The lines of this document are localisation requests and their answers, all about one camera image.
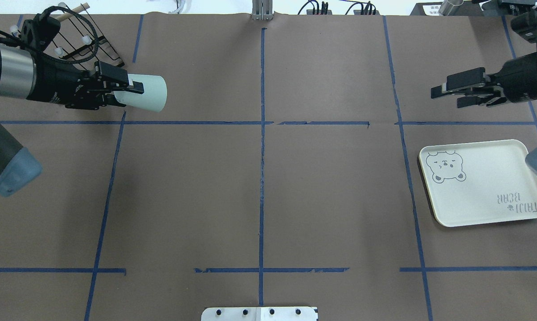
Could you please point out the white camera stand pillar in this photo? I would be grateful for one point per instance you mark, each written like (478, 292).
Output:
(275, 313)

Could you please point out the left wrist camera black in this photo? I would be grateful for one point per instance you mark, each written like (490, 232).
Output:
(39, 32)

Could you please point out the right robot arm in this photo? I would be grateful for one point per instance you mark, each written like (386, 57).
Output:
(515, 82)

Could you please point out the aluminium frame post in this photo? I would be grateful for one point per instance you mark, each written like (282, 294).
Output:
(262, 10)

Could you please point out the black wire cup rack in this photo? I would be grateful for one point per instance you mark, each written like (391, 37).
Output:
(77, 36)

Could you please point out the light green cup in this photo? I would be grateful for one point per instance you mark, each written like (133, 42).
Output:
(154, 95)

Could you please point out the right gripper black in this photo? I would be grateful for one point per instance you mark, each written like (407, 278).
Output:
(524, 76)

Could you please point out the cream bear tray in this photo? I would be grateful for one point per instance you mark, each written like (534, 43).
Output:
(479, 182)

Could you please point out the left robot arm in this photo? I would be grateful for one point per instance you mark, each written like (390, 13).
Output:
(35, 88)

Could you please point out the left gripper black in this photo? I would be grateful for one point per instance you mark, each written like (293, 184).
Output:
(55, 84)

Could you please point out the silver metal cup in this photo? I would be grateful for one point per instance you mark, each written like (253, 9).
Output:
(450, 7)

